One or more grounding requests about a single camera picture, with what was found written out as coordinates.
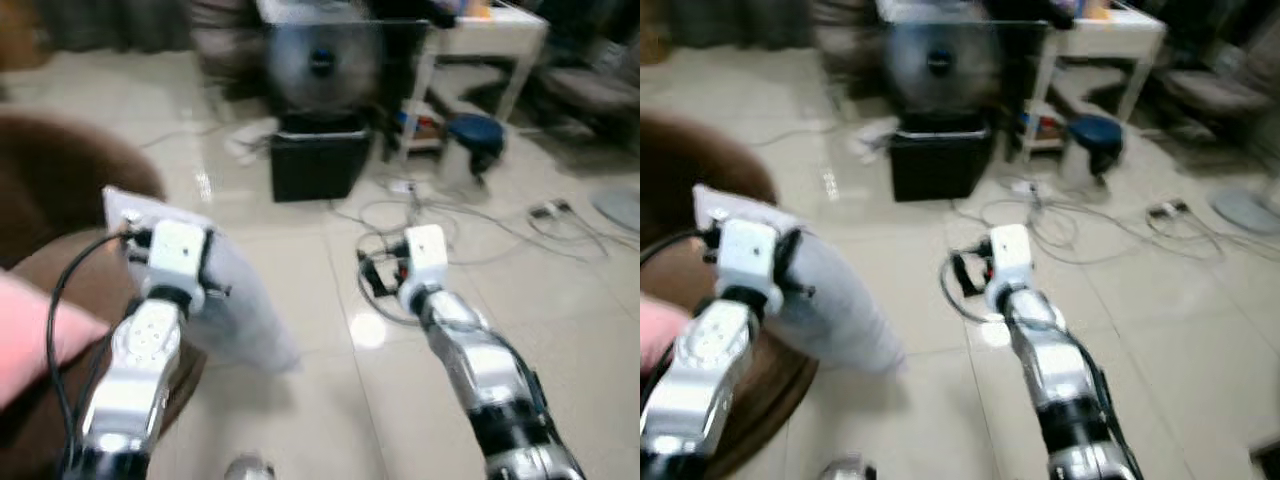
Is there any light grey pillow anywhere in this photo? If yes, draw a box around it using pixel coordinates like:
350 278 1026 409
693 183 906 373
102 185 301 373

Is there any brown round velvet sofa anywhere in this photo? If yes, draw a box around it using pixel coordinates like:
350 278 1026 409
640 110 816 480
0 110 206 480

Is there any pink printed pillow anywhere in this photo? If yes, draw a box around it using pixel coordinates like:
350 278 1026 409
640 295 693 376
0 270 111 406

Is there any grey round floor disc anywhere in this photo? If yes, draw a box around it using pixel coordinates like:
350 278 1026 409
1212 188 1280 236
592 188 641 233

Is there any black box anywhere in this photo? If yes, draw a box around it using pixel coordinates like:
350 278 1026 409
270 115 373 203
888 115 993 203

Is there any crumpled white rag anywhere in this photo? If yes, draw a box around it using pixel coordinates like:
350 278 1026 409
848 118 901 164
225 118 281 166

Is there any blue round stool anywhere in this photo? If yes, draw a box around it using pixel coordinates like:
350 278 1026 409
447 113 506 181
1065 113 1126 186

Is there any chair with checked cushion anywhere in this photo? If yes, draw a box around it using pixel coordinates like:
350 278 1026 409
190 0 271 101
812 0 891 101

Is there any grey curtain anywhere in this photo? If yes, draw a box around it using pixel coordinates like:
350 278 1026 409
30 0 196 53
660 0 816 51

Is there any grey cushioned chair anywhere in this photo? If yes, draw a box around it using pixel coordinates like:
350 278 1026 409
1160 65 1271 126
535 65 641 131

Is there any brown cardboard box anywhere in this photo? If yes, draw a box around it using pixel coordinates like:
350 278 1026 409
640 0 666 66
0 0 41 71

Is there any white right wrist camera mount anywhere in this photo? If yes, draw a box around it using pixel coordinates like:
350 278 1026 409
988 225 1033 297
400 225 448 301

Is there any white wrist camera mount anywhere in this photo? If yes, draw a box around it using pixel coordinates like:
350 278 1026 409
400 225 448 301
988 225 1033 297
720 218 786 306
145 220 209 301

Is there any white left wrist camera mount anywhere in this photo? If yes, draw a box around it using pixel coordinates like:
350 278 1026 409
720 218 786 306
145 220 209 301

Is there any grey floor cable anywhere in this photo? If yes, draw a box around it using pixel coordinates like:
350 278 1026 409
335 195 616 266
950 195 1226 266

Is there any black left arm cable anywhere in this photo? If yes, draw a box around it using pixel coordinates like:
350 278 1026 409
45 230 151 471
640 228 723 301

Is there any grey wire-guard floor fan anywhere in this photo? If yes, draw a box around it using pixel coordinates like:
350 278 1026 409
265 20 386 117
882 22 1001 117

